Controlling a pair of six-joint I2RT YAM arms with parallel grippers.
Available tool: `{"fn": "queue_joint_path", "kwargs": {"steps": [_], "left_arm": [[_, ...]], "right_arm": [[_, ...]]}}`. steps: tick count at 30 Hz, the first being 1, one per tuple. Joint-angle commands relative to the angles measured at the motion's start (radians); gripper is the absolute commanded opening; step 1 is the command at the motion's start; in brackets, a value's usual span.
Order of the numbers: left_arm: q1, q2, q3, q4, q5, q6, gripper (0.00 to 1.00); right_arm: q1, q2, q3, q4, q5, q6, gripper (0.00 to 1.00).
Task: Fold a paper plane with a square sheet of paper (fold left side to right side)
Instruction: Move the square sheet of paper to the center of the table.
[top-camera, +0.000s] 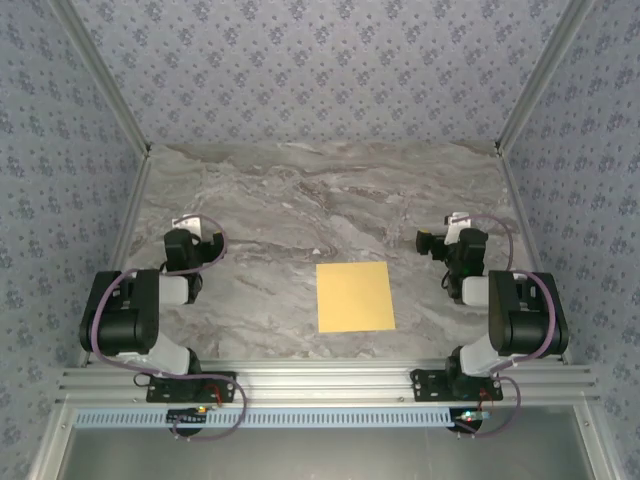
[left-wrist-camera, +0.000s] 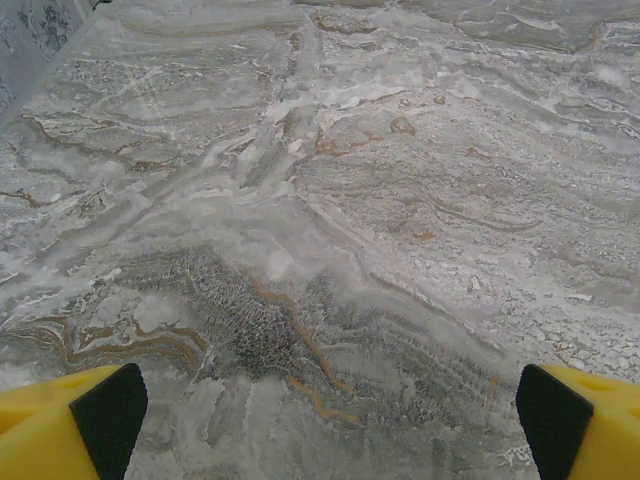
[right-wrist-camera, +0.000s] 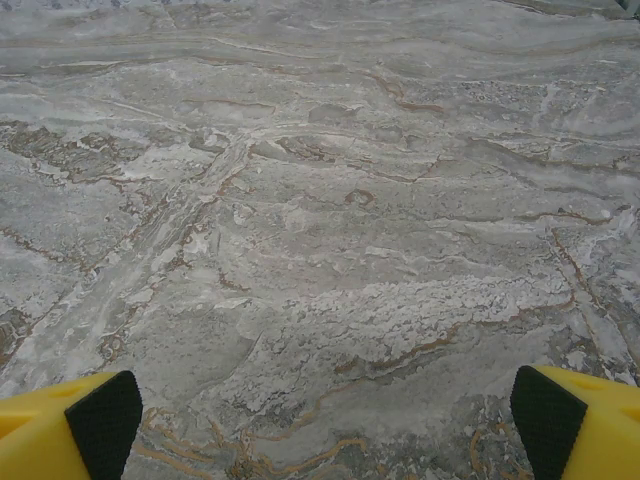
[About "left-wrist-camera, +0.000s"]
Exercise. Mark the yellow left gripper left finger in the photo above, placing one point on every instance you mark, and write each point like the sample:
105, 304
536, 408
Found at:
40, 440

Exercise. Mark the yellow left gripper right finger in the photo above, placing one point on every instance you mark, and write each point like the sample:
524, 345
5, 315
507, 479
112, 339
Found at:
610, 440

